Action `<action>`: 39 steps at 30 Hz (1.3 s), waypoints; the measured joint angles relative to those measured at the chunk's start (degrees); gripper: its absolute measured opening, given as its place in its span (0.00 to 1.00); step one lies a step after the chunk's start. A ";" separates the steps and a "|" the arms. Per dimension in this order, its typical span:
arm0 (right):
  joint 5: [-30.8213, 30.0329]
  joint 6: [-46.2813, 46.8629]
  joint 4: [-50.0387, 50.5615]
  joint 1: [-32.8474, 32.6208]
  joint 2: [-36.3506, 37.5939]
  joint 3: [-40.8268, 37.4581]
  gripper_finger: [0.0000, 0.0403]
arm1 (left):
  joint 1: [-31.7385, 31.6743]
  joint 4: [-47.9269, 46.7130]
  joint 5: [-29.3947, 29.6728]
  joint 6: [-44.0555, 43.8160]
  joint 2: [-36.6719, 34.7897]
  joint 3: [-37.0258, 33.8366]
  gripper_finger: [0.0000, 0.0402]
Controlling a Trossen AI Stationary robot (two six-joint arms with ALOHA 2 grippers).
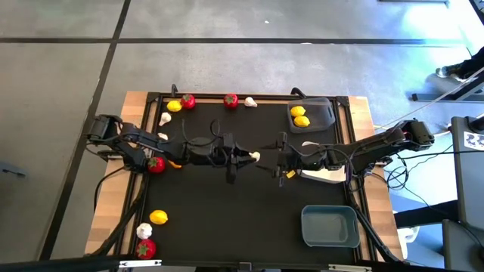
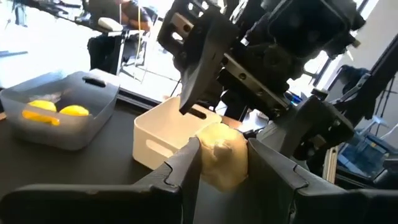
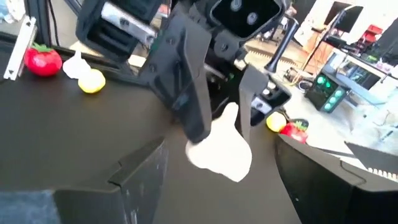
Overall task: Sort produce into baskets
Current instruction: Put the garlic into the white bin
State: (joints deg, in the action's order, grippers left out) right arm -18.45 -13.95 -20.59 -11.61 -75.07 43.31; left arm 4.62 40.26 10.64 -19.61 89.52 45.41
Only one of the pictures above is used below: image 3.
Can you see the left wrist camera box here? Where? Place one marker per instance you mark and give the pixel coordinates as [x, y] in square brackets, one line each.
[245, 15]

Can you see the red box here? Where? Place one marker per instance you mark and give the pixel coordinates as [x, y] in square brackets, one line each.
[371, 32]

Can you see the black frame post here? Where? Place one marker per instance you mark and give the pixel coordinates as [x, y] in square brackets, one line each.
[38, 21]

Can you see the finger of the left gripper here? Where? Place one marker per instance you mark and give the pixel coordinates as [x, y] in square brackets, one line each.
[248, 102]
[186, 93]

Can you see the white toy garlic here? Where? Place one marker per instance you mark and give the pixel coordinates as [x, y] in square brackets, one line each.
[220, 155]
[76, 67]

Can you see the black computer green fans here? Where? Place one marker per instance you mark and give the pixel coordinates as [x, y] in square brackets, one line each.
[326, 93]

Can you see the white desk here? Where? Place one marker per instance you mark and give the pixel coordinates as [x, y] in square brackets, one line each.
[357, 71]

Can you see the black desk monitor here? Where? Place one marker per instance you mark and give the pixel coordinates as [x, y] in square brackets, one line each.
[348, 18]

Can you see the black rod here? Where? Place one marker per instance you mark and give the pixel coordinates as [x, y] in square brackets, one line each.
[281, 43]

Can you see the yellow toy lemon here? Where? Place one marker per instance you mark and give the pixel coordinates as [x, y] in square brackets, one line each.
[276, 122]
[91, 81]

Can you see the silver aluminium bracket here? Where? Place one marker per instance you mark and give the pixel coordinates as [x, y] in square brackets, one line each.
[18, 46]

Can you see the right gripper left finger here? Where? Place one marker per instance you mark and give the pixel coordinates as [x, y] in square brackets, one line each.
[124, 199]

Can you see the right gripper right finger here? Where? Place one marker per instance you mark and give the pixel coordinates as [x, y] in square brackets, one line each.
[326, 199]

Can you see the red toy tomato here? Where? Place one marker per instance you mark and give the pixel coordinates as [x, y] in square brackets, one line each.
[43, 62]
[293, 132]

